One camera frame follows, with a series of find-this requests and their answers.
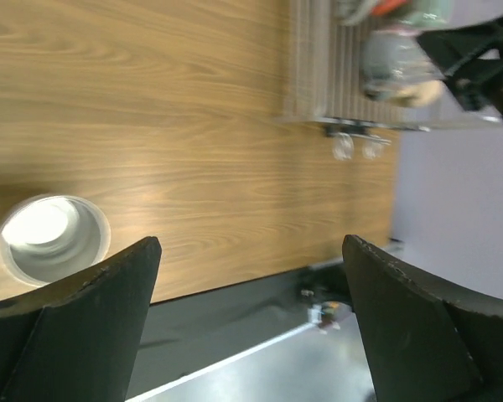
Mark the small steel cup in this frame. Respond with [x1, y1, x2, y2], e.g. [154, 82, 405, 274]
[0, 194, 111, 287]

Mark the metal wire dish rack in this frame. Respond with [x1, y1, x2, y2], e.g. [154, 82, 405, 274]
[282, 1, 503, 160]

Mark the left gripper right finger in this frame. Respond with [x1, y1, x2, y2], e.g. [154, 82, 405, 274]
[342, 235, 503, 401]

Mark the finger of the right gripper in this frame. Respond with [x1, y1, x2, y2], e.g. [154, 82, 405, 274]
[417, 16, 503, 80]

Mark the grey metallic cup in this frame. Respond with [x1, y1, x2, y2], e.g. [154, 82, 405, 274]
[360, 30, 443, 108]

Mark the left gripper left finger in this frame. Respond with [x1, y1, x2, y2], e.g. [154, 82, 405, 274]
[0, 237, 162, 401]

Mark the orange mug white inside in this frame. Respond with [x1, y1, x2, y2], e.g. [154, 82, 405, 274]
[371, 0, 407, 17]

